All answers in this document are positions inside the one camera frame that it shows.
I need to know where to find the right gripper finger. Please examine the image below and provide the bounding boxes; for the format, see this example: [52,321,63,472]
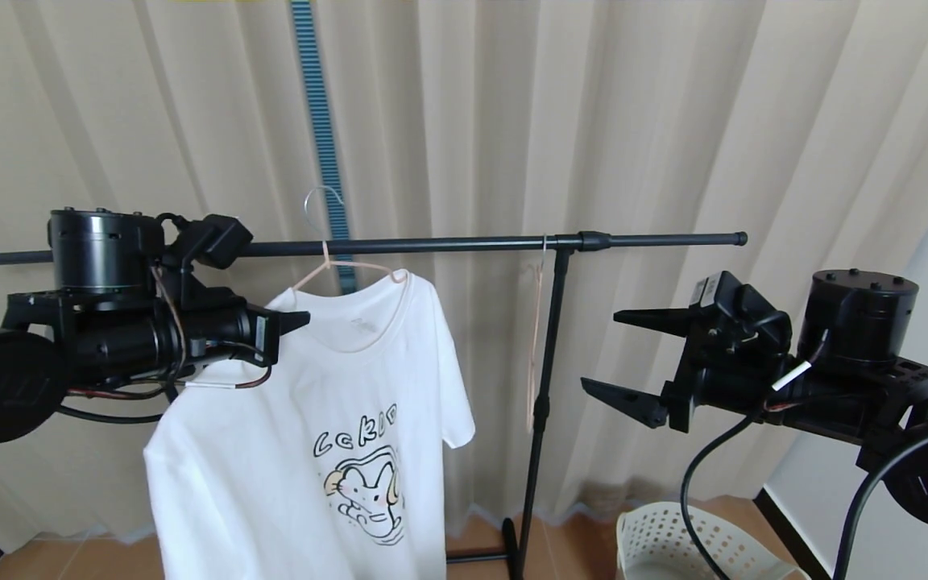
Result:
[613,308,697,340]
[580,376,669,430]

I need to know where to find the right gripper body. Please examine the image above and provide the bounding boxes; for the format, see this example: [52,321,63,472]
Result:
[661,310,797,433]

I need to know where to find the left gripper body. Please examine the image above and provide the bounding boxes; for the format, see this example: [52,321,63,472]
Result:
[221,303,286,370]

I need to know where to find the white printed t-shirt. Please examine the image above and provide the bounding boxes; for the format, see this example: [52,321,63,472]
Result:
[143,269,478,580]

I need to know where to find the pink clothes hanger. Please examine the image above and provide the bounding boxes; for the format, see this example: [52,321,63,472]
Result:
[523,235,550,436]
[292,186,410,292]

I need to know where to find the white laundry basket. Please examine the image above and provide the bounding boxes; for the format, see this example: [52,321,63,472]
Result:
[615,501,806,580]

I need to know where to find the black clothes rack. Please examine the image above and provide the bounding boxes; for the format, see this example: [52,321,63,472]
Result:
[0,230,749,580]

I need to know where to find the beige curtain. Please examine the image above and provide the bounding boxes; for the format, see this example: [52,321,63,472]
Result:
[0,0,329,557]
[315,0,928,524]

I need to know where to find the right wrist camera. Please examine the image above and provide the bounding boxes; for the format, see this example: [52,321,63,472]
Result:
[688,270,793,349]

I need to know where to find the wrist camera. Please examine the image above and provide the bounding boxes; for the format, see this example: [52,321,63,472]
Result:
[159,213,255,271]
[688,270,793,349]

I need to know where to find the black cable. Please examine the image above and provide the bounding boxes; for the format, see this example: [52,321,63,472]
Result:
[679,409,764,580]
[53,399,168,426]
[832,411,928,580]

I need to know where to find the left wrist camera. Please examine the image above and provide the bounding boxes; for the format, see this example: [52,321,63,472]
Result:
[159,213,255,271]

